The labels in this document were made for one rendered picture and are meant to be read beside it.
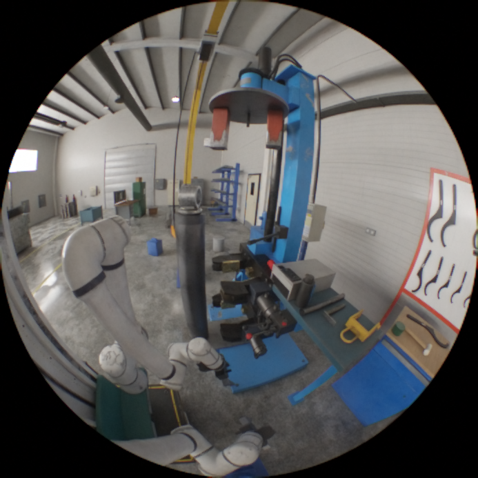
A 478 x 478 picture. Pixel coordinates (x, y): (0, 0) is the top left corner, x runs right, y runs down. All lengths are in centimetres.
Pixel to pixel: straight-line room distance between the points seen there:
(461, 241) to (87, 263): 269
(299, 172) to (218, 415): 213
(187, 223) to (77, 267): 74
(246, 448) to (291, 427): 122
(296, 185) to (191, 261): 94
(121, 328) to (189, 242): 73
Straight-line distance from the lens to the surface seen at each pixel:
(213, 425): 168
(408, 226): 239
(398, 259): 244
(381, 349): 146
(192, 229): 102
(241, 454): 59
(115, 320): 49
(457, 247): 235
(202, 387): 175
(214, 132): 119
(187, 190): 103
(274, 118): 118
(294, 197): 123
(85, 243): 46
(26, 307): 65
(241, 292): 108
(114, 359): 86
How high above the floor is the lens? 168
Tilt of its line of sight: 20 degrees down
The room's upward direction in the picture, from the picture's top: 5 degrees clockwise
